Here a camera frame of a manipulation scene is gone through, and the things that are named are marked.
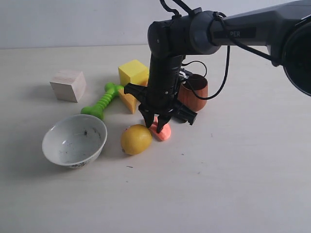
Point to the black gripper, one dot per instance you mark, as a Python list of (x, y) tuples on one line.
[(160, 96)]

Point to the orange soft putty piece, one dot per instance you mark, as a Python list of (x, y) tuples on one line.
[(164, 134)]

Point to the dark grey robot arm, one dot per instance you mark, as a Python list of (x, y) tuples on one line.
[(280, 34)]

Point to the yellow lemon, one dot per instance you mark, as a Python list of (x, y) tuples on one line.
[(135, 139)]

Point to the orange cheese wedge toy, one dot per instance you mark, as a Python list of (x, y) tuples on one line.
[(128, 100)]

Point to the yellow foam cube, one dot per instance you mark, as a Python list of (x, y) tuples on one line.
[(133, 72)]

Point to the green plastic bone toy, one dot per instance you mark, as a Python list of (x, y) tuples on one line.
[(97, 110)]

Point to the white ceramic bowl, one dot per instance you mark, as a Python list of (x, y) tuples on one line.
[(75, 141)]

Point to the light wooden cube block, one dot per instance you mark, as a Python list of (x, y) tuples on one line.
[(68, 85)]

